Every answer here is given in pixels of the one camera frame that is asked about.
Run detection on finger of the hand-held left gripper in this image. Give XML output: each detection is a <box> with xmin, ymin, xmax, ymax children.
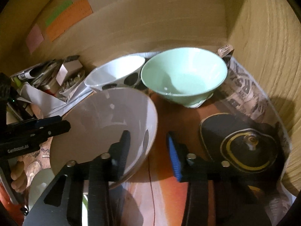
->
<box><xmin>0</xmin><ymin>121</ymin><xmax>71</xmax><ymax>146</ymax></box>
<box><xmin>5</xmin><ymin>115</ymin><xmax>62</xmax><ymax>132</ymax></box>

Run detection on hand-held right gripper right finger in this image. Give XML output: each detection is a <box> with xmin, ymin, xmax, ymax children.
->
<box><xmin>166</xmin><ymin>132</ymin><xmax>280</xmax><ymax>226</ymax></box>

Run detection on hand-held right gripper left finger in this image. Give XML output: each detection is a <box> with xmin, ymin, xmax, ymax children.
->
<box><xmin>22</xmin><ymin>130</ymin><xmax>131</xmax><ymax>226</ymax></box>

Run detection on grey pink bowl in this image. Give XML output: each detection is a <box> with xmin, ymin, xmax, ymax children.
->
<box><xmin>49</xmin><ymin>87</ymin><xmax>158</xmax><ymax>189</ymax></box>

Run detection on mint green bowl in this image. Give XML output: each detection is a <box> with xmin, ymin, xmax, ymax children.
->
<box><xmin>141</xmin><ymin>47</ymin><xmax>228</xmax><ymax>108</ymax></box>

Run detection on person's left hand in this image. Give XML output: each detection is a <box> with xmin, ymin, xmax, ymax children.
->
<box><xmin>11</xmin><ymin>161</ymin><xmax>29</xmax><ymax>193</ymax></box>

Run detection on white paper sheet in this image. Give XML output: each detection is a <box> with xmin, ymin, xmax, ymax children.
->
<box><xmin>21</xmin><ymin>82</ymin><xmax>94</xmax><ymax>113</ymax></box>

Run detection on small bowl of trinkets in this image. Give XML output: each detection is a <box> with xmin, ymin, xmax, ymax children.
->
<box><xmin>59</xmin><ymin>70</ymin><xmax>85</xmax><ymax>97</ymax></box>

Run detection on white plate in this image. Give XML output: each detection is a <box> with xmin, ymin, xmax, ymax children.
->
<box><xmin>28</xmin><ymin>168</ymin><xmax>57</xmax><ymax>211</ymax></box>

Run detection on stack of folded newspapers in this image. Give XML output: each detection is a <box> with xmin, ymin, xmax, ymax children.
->
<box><xmin>11</xmin><ymin>55</ymin><xmax>80</xmax><ymax>92</ymax></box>

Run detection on dark brown plate gold rim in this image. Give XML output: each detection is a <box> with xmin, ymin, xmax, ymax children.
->
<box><xmin>199</xmin><ymin>113</ymin><xmax>283</xmax><ymax>172</ymax></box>

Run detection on small white card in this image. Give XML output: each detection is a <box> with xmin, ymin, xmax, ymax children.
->
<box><xmin>56</xmin><ymin>60</ymin><xmax>83</xmax><ymax>85</ymax></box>

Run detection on pink sticky note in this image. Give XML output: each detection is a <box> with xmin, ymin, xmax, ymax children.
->
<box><xmin>26</xmin><ymin>24</ymin><xmax>45</xmax><ymax>53</ymax></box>

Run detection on white black dotted bowl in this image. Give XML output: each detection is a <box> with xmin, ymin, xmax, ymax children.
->
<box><xmin>84</xmin><ymin>55</ymin><xmax>146</xmax><ymax>92</ymax></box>

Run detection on newspaper print table mat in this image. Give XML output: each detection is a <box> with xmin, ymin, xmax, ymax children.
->
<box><xmin>24</xmin><ymin>46</ymin><xmax>298</xmax><ymax>226</ymax></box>

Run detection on orange and green sticky notes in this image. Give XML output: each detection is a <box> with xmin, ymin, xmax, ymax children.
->
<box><xmin>46</xmin><ymin>0</ymin><xmax>93</xmax><ymax>42</ymax></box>

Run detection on green sticky note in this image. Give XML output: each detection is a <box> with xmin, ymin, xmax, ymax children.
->
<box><xmin>45</xmin><ymin>0</ymin><xmax>73</xmax><ymax>27</ymax></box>

